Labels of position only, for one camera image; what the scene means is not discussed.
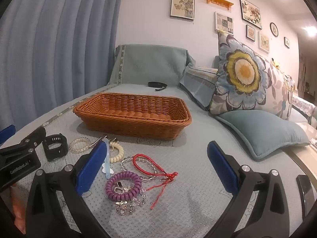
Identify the white coffee table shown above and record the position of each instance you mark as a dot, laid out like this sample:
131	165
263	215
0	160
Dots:
307	131

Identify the flower picture frame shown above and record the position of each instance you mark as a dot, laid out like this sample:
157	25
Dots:
250	13

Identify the blue curtain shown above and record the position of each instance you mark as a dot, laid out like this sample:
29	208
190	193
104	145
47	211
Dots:
59	49

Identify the large flower print pillow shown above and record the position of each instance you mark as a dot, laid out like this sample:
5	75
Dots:
242	72

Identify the teal velvet cushion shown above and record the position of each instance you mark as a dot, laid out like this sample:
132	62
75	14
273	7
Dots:
262	131

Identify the pale floral pillow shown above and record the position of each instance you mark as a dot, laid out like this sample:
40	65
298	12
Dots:
281	94

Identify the blue striped pillow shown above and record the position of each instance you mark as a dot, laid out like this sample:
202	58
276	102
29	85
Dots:
198	84

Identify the checkered picture frame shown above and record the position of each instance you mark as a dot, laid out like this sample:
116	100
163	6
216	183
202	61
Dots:
224	23

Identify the black phone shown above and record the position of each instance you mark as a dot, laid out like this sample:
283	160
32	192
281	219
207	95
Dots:
305	191

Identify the yellow plush toy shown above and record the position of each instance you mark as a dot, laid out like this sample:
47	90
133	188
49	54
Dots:
276	63

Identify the tiny black picture frame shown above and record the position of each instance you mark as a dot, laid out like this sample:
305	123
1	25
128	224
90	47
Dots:
287	42

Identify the narrow butterfly picture frame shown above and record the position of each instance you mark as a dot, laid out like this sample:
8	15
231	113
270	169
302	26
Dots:
250	32

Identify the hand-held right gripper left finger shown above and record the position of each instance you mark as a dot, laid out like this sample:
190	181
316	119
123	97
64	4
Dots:
90	171

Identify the white butterfly picture frame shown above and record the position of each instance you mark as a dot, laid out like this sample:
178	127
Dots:
264	42

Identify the ceiling light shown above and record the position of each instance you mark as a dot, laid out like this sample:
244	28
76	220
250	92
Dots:
310	31

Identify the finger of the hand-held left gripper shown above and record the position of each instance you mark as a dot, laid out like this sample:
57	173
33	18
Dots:
32	138
7	133

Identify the light blue plastic hair clip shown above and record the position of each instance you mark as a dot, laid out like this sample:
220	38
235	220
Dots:
107	168

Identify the yellow wall shelf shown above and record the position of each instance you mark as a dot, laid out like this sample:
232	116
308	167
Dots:
219	2

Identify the brown wicker basket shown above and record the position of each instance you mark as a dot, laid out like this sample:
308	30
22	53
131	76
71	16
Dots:
148	121

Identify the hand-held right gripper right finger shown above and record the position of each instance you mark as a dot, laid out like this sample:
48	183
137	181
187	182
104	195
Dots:
223	168

